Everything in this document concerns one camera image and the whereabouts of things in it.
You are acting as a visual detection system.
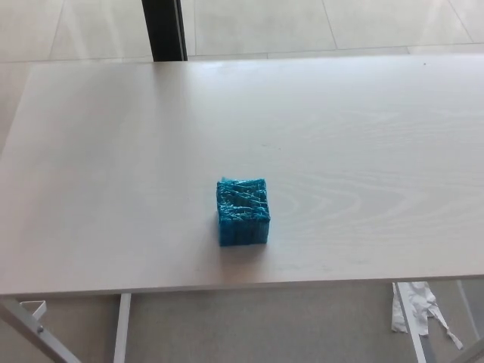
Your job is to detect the white metal hook bracket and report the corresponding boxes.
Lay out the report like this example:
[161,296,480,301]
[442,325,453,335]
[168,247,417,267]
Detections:
[17,299,47,323]

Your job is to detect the white torn paper scrap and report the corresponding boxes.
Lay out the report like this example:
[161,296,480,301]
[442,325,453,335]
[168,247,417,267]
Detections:
[389,281,464,349]

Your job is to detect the white upright table leg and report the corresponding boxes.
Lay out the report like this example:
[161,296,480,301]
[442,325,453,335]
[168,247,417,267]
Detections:
[113,293,132,363]

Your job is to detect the black vertical pillar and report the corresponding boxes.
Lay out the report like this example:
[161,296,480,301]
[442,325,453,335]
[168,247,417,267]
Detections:
[141,0,189,63]

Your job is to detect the white slanted table leg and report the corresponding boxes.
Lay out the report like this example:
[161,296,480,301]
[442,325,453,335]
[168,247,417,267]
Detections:
[392,281,427,363]

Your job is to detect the grey slanted table leg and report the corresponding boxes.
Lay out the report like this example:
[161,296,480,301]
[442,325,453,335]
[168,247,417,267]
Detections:
[455,279,484,343]

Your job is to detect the blue textured cube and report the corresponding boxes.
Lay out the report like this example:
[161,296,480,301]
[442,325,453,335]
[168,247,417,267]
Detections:
[216,175,274,248]

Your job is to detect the grey diagonal table brace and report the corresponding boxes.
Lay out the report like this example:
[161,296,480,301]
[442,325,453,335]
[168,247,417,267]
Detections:
[0,296,82,363]

